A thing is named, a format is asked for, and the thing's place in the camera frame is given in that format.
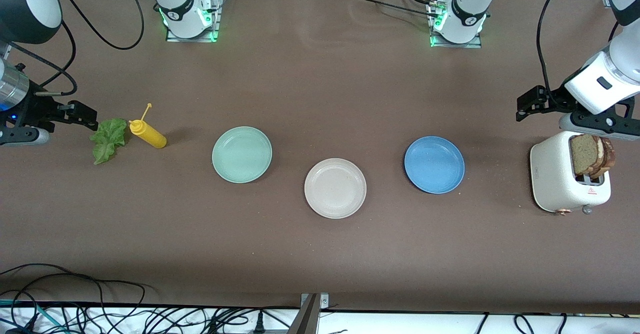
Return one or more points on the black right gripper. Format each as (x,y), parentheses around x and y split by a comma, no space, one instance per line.
(31,109)

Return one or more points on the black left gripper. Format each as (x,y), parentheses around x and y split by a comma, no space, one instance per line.
(551,102)

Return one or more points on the green lettuce leaf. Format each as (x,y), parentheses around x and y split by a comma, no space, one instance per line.
(107,139)

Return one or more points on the yellow mustard squeeze bottle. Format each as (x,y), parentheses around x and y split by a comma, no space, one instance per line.
(150,137)

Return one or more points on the brown bread slice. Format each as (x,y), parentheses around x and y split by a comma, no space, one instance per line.
(607,157)
(582,154)

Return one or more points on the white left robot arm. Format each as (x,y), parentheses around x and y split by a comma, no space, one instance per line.
(467,9)

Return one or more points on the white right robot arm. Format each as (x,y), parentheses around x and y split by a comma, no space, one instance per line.
(182,9)

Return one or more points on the blue round plate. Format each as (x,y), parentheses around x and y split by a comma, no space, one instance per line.
(434,164)

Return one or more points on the green round plate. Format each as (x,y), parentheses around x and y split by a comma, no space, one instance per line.
(242,154)

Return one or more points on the beige round plate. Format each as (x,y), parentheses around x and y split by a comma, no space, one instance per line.
(335,188)

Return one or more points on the cream white toaster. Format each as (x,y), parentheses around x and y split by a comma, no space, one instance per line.
(550,174)

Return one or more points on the black power plug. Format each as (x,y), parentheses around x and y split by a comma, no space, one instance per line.
(259,326)

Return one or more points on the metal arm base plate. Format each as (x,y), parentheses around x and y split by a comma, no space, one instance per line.
(475,45)
(216,24)

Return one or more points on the metal table edge bracket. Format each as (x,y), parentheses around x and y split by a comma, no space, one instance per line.
(310,319)

